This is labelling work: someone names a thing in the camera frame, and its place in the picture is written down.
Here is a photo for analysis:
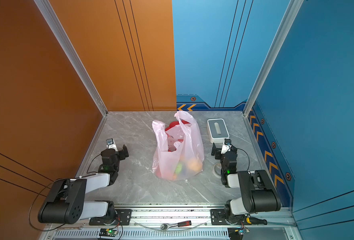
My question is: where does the red flower-shaped bowl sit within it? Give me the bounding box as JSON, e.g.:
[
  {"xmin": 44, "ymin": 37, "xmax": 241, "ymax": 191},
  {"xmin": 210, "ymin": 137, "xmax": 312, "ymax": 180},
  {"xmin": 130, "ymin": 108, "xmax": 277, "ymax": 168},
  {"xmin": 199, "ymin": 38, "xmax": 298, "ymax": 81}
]
[{"xmin": 165, "ymin": 120, "xmax": 190, "ymax": 131}]

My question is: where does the green circuit board left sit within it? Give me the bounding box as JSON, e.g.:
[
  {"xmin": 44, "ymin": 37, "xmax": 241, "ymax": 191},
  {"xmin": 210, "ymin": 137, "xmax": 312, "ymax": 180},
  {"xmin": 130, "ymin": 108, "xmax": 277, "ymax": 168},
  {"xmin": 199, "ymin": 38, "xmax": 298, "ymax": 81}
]
[{"xmin": 99, "ymin": 228, "xmax": 120, "ymax": 239}]

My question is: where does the white tape roll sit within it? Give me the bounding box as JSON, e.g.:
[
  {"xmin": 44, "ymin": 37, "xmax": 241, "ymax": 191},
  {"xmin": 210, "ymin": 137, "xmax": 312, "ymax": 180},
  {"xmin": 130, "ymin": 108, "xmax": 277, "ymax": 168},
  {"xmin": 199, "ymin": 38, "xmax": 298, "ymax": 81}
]
[{"xmin": 213, "ymin": 163, "xmax": 222, "ymax": 179}]

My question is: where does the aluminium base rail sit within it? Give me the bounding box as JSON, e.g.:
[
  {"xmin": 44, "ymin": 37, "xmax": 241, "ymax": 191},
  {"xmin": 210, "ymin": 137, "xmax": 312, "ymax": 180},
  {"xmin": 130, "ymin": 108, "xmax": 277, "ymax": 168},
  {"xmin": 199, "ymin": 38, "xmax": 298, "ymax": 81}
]
[{"xmin": 41, "ymin": 204, "xmax": 302, "ymax": 240}]

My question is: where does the aluminium corner post left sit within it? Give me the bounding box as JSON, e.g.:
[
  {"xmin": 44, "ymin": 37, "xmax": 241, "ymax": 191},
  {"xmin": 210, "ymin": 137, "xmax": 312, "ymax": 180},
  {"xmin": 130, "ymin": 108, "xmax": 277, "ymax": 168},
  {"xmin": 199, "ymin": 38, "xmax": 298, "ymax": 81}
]
[{"xmin": 34, "ymin": 0, "xmax": 108, "ymax": 117}]

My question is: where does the white grey tissue box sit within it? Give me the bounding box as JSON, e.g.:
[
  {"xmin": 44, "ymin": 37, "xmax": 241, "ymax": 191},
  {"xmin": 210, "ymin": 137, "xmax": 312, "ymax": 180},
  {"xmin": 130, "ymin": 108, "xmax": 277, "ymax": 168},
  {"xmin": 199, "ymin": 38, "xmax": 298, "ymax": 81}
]
[{"xmin": 207, "ymin": 118, "xmax": 230, "ymax": 144}]

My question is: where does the circuit board right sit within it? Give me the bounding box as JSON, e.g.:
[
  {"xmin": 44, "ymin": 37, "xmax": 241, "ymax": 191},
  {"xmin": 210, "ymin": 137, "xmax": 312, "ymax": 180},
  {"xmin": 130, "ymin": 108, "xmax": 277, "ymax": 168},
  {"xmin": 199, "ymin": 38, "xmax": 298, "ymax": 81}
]
[{"xmin": 228, "ymin": 228, "xmax": 250, "ymax": 240}]

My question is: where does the yellow black screwdriver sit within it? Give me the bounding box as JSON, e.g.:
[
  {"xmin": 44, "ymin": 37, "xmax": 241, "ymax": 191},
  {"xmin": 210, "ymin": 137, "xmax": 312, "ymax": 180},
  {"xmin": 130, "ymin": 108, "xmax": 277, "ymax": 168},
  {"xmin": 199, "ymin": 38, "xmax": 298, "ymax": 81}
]
[{"xmin": 244, "ymin": 217, "xmax": 268, "ymax": 226}]

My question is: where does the aluminium corner post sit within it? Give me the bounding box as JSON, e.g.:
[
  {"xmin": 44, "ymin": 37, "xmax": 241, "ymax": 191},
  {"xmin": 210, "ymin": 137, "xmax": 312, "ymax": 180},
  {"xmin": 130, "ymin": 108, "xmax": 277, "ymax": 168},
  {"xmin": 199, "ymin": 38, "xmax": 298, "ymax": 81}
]
[
  {"xmin": 34, "ymin": 0, "xmax": 108, "ymax": 117},
  {"xmin": 243, "ymin": 0, "xmax": 304, "ymax": 117}
]

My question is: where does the red handled ratchet wrench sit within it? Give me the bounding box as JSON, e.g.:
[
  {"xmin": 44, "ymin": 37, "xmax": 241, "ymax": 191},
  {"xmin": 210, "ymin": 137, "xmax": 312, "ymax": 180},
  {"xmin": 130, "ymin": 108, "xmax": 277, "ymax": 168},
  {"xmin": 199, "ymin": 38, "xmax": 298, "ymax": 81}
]
[{"xmin": 160, "ymin": 221, "xmax": 192, "ymax": 231}]

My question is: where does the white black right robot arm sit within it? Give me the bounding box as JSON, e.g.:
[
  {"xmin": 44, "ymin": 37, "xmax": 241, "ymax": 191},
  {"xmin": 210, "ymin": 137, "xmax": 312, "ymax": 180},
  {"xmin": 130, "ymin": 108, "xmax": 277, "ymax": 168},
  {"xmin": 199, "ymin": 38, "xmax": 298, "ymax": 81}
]
[{"xmin": 211, "ymin": 139, "xmax": 282, "ymax": 226}]

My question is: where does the aluminium corner post right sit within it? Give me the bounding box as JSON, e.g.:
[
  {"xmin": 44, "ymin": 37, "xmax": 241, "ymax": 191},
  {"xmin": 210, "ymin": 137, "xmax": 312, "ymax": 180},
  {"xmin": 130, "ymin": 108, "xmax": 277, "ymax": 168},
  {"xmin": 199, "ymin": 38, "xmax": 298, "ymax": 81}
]
[{"xmin": 243, "ymin": 0, "xmax": 304, "ymax": 117}]

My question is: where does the pink plastic bag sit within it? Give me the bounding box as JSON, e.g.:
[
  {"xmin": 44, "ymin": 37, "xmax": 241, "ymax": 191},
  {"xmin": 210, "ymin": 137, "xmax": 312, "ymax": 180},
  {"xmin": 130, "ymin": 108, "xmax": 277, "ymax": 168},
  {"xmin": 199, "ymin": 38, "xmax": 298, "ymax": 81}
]
[{"xmin": 152, "ymin": 111, "xmax": 205, "ymax": 181}]

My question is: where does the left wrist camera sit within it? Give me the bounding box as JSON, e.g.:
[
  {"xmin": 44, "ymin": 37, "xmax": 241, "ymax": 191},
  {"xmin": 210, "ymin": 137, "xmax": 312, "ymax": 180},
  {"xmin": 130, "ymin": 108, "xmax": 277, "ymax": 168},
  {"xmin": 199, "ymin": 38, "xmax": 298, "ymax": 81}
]
[{"xmin": 106, "ymin": 139, "xmax": 118, "ymax": 152}]

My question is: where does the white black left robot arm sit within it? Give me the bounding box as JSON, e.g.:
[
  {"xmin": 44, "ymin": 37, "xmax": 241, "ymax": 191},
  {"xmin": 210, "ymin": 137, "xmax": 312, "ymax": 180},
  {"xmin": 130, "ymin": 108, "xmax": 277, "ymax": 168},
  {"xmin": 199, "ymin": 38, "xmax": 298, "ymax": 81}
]
[{"xmin": 38, "ymin": 145, "xmax": 129, "ymax": 225}]

